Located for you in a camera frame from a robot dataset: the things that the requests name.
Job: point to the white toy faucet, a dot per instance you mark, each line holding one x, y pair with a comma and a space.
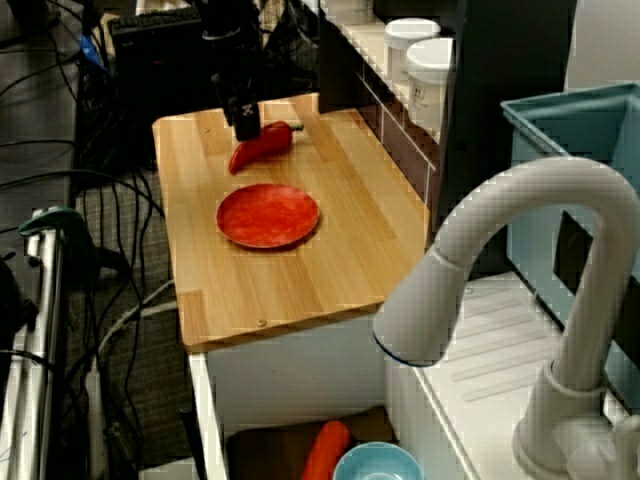
550, 185

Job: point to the light blue bowl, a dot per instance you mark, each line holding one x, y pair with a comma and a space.
377, 462

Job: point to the blue plastic piece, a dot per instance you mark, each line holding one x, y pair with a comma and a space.
92, 50

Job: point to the light blue plastic bin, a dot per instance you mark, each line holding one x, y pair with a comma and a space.
575, 125

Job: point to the red round plate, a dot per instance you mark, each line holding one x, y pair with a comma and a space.
267, 215

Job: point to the red toy pepper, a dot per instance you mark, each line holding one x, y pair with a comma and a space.
270, 142

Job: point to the cream shelf board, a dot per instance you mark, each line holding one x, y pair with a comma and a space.
372, 47

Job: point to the white lidded plastic jar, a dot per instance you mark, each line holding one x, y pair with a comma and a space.
410, 32
430, 75

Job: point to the black hutch frame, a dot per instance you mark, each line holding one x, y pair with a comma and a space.
500, 150

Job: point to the white toy sink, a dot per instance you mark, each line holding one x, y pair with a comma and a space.
500, 325

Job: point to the aluminium rail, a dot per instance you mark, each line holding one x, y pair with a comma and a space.
45, 300

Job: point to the orange toy carrot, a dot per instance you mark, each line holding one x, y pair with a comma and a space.
325, 450

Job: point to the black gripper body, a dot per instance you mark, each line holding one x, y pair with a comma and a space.
235, 70

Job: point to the dark tiled backsplash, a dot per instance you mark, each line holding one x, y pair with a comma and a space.
405, 140

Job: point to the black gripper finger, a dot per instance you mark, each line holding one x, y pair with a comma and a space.
224, 102
247, 122

